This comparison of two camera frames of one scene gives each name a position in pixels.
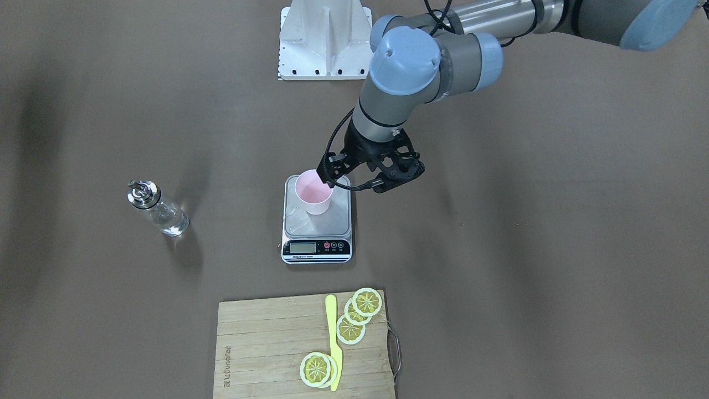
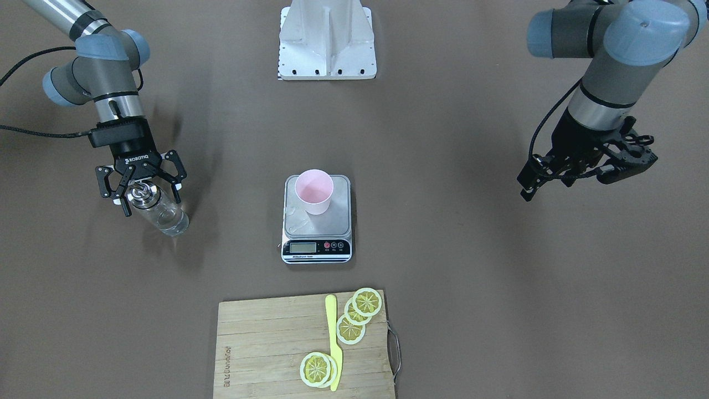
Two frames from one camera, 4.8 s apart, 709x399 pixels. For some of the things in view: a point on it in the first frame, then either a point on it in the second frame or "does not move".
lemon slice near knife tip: (318, 370) does not move
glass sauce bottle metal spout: (170, 219) does not move
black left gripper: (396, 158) → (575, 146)
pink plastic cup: (314, 195) does not move
